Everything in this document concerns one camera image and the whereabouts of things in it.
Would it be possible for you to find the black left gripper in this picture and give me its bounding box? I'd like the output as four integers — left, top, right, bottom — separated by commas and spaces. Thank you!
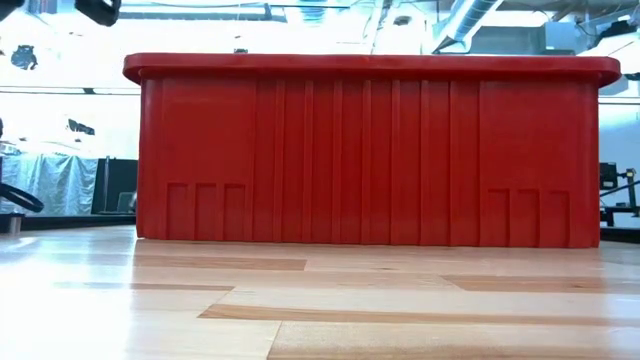
74, 0, 123, 28

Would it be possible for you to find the red plastic bin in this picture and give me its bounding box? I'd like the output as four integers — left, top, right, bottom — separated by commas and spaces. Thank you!
122, 52, 622, 250

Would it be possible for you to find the pale blue tarp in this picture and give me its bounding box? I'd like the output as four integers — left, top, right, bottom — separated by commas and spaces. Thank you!
0, 149, 100, 217

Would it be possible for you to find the black equipment stand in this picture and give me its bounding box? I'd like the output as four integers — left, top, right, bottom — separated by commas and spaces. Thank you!
598, 162, 640, 227

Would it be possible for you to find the dark wall-mounted object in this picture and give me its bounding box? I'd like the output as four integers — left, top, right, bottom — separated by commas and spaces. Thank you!
10, 44, 39, 71
68, 118, 96, 137

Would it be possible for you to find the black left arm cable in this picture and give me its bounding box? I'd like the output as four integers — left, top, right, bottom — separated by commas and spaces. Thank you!
0, 182, 45, 214

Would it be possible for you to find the black aluminium table frame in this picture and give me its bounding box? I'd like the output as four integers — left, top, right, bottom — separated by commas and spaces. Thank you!
0, 212, 640, 245

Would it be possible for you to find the silver ventilation duct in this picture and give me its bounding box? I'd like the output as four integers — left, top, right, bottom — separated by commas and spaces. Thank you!
432, 0, 504, 54

